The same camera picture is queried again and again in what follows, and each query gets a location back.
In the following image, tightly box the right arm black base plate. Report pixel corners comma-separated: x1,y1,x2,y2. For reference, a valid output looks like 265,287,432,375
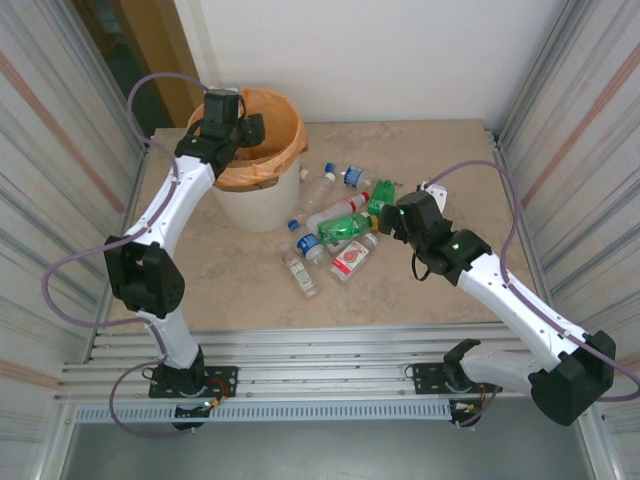
411,360,503,396

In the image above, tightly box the aluminium side rail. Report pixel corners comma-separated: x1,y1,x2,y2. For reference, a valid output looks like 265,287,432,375
483,127,569,351
89,133,154,361

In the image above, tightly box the white bottle pink fruit label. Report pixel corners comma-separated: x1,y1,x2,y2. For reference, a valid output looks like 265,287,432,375
329,232,380,285

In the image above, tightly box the long clear bottle blue cap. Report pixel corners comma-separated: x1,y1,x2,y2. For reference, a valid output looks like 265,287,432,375
294,162,339,221

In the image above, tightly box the grey slotted cable duct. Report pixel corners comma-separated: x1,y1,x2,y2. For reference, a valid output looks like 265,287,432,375
73,401,454,425

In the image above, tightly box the cream plastic bin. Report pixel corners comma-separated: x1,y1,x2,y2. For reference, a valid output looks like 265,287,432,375
212,149,303,234

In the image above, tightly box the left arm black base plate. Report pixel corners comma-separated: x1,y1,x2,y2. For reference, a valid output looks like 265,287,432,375
148,365,239,400

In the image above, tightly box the small clear bottle green label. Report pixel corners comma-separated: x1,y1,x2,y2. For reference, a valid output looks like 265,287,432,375
279,242,319,300

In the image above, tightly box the clear bottle red label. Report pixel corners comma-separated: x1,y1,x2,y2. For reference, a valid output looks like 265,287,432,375
305,192,372,234

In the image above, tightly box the large green plastic bottle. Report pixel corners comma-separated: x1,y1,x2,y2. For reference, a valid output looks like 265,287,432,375
317,212,381,240

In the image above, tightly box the aluminium extrusion rail frame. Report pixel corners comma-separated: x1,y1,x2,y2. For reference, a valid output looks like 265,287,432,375
53,322,600,407

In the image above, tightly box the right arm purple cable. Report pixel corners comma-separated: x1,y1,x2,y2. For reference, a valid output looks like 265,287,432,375
427,158,640,429

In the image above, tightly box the clear bottle wide blue collar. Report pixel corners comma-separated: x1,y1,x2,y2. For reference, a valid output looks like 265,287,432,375
296,233,331,266

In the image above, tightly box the brown wooden door frame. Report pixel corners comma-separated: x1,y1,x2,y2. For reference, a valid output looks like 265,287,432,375
117,0,207,129

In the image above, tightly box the white bin with orange bag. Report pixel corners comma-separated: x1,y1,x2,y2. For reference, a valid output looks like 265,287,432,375
185,87,309,191

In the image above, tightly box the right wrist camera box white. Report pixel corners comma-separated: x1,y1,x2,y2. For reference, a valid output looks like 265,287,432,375
421,182,450,214

